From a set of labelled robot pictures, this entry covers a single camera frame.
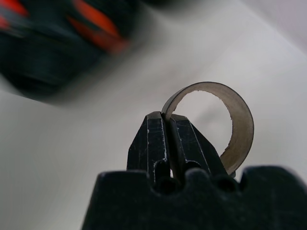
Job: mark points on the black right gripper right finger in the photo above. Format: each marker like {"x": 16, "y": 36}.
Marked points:
{"x": 192, "y": 148}

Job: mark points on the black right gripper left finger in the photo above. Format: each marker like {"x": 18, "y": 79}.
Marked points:
{"x": 147, "y": 143}

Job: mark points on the grey tape roll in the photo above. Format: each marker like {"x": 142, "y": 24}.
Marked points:
{"x": 242, "y": 134}

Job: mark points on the short black orange screwdriver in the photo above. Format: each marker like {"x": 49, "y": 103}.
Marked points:
{"x": 103, "y": 31}

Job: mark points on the black tool case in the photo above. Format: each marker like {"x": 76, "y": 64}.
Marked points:
{"x": 48, "y": 67}

